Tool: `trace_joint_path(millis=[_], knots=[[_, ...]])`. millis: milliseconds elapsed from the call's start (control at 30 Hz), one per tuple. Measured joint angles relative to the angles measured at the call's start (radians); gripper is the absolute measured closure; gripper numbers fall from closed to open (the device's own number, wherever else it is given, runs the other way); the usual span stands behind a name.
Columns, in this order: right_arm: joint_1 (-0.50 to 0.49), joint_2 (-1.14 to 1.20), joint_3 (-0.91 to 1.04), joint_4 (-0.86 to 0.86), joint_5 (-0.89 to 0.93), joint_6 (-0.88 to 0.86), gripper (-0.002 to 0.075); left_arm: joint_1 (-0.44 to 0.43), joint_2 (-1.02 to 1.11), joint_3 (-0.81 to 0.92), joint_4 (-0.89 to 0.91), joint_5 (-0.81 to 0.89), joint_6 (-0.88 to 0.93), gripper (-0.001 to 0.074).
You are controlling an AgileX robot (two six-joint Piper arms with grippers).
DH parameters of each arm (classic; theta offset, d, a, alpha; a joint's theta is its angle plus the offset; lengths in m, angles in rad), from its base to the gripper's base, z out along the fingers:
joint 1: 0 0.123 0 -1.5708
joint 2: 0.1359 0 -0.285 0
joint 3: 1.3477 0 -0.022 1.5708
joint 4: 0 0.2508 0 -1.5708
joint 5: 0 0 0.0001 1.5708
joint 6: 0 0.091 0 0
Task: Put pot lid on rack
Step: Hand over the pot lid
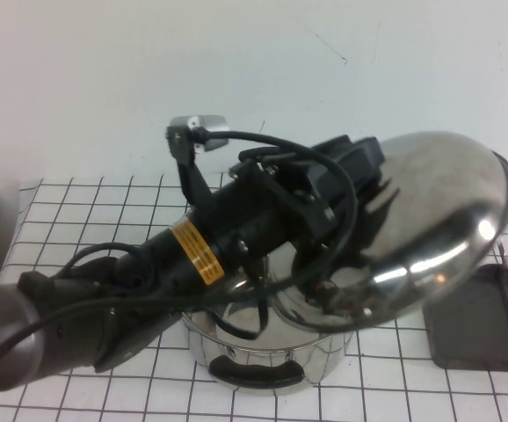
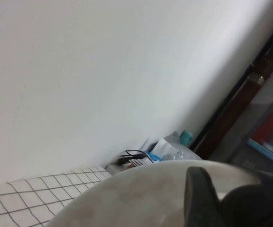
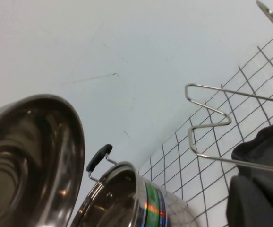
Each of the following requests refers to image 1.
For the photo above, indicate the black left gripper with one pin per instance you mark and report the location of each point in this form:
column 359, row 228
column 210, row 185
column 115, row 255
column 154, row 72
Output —
column 271, row 220

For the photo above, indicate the steel pot lid black knob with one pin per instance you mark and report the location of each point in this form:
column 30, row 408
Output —
column 434, row 211

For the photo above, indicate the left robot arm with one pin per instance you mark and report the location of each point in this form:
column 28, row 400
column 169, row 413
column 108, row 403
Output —
column 157, row 259

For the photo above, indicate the grey pot lid rack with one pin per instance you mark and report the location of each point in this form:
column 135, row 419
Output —
column 465, row 316

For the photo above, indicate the stainless steel cooking pot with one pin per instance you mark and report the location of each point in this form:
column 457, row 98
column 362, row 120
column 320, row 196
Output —
column 320, row 365

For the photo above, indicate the white black checked tablecloth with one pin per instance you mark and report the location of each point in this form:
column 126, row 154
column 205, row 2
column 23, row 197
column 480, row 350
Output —
column 113, row 211

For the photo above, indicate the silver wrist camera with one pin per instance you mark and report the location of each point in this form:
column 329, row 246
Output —
column 210, row 125

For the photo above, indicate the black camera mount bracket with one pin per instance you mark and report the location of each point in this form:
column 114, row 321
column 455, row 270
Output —
column 194, row 184

